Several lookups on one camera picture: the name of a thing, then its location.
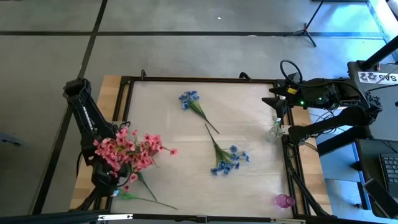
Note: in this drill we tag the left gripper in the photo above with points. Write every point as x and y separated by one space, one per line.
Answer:
107 185

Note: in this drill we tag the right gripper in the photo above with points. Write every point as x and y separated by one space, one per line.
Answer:
297 96

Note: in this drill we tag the pink artificial flower bunch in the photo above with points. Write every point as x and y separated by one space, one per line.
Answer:
107 149
146 138
140 161

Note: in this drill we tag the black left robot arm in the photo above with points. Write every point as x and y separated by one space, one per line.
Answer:
87 118

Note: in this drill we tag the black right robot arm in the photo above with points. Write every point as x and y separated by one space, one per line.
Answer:
342 119

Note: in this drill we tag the clear cut-glass vase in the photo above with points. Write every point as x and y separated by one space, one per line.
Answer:
275 135

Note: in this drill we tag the purple glass vase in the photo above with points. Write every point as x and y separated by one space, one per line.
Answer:
283 199

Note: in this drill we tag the silver aluminium extrusion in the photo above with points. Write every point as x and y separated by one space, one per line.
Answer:
115 217
287 221

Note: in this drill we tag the black overhead beam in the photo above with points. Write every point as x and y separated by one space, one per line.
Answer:
155 219

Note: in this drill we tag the black tripod stand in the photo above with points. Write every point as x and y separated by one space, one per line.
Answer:
306 31

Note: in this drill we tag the grey floor object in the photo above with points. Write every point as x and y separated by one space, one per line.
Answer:
11 140

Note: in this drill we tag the black side desk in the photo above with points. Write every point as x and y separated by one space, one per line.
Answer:
368 152

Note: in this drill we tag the black diagonal pole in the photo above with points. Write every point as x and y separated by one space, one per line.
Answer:
381 53

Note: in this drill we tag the grey laptop with sticker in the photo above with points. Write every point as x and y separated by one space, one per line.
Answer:
388 127

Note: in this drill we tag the black keyboard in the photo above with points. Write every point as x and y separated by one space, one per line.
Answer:
390 171

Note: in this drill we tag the black smartphone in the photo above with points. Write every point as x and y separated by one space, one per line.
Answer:
379 197

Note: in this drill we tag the small silver beam bracket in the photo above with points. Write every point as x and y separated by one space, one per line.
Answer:
202 218

